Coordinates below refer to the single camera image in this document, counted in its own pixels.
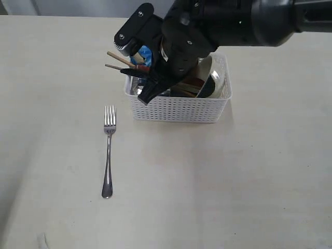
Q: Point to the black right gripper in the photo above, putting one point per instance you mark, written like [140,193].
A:
[178,40]

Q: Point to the wooden chopstick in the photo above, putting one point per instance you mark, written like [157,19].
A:
[115,67]
[120,59]

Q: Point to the silver metal fork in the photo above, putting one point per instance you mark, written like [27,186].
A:
[109,130]

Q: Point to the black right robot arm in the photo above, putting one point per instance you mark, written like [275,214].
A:
[259,23]

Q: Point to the silver metal cup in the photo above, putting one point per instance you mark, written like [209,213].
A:
[136,85]

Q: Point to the blue chips snack bag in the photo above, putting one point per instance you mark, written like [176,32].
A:
[143,57]

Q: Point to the brown wooden spoon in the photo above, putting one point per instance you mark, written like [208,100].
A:
[192,82]

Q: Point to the brown round plate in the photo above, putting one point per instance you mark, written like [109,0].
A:
[202,69]

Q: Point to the speckled white bowl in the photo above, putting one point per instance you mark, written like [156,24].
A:
[211,80]

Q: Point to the white perforated plastic basket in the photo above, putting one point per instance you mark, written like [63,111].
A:
[182,109]

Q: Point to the grey backdrop curtain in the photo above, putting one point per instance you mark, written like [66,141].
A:
[72,8]

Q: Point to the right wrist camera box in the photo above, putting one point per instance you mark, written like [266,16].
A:
[143,28]

